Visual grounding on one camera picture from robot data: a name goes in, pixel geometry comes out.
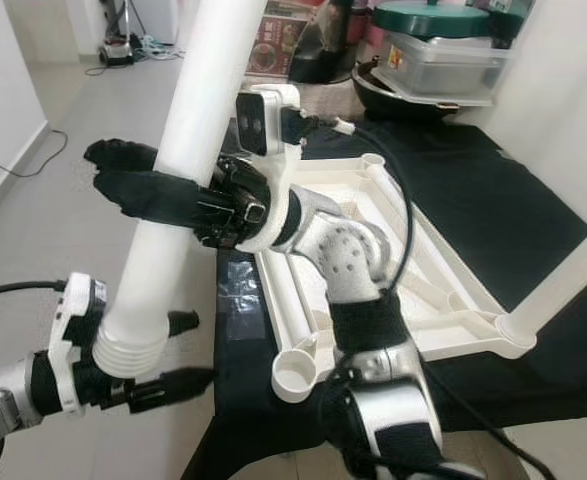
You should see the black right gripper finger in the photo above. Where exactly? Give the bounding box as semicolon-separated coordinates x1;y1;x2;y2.
83;140;159;173
95;170;216;226

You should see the crumpled clear tape patch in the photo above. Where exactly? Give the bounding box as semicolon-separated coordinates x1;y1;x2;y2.
215;250;269;341

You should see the white plastic table top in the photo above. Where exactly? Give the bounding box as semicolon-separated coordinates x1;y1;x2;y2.
258;155;539;406

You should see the red printed carton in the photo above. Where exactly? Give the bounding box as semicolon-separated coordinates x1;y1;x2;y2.
245;15;309;79

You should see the black wok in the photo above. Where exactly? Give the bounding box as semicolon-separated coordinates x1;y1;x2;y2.
351;60;499;123

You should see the black bag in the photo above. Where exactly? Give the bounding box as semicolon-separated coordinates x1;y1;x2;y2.
288;0;374;86

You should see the clear plastic storage box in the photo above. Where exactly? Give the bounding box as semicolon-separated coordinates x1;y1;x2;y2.
378;35;512;101

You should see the black tablecloth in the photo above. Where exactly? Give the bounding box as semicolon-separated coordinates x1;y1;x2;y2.
183;120;587;480

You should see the green pot lid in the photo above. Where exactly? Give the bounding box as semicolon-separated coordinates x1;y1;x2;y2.
373;0;494;41

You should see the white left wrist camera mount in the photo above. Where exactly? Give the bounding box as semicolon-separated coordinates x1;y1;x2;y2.
48;272;109;416

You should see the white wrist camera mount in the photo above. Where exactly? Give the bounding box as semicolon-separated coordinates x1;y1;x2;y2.
233;85;304;251
48;272;109;416

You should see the thin black floor cable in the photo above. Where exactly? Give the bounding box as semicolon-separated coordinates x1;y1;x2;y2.
0;130;69;181

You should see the floor power strip with cables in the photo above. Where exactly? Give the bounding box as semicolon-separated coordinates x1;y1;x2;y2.
85;35;184;76

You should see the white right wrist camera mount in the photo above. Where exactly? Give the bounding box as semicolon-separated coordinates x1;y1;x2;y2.
233;85;304;251

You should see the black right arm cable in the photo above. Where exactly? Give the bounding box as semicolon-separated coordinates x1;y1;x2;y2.
303;110;534;480

